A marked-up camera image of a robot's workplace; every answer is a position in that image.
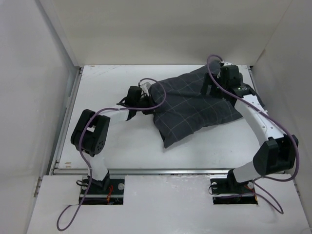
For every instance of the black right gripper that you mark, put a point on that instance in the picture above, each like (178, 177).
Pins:
(207, 81)

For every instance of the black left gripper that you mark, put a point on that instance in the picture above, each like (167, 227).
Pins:
(147, 99)

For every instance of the dark grey checked pillowcase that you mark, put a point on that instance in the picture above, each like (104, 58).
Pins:
(184, 110)

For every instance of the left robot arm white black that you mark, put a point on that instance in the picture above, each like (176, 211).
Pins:
(90, 133)

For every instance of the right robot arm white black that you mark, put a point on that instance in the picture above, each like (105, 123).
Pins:
(278, 148)

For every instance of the white front cover board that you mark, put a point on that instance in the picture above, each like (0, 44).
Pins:
(164, 205)

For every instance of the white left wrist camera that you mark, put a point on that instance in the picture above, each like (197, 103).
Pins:
(145, 88)

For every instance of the aluminium right side rail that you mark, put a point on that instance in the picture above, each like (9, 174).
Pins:
(266, 88)

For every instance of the aluminium rail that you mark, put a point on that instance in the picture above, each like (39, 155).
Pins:
(266, 88)
(58, 171)
(64, 124)

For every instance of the aluminium left side rail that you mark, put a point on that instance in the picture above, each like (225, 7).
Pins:
(64, 124)

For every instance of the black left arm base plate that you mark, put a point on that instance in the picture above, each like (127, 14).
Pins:
(111, 193)

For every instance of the aluminium front rail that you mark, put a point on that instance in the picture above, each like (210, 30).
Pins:
(58, 171)

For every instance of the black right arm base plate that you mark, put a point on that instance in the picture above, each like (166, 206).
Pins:
(225, 193)

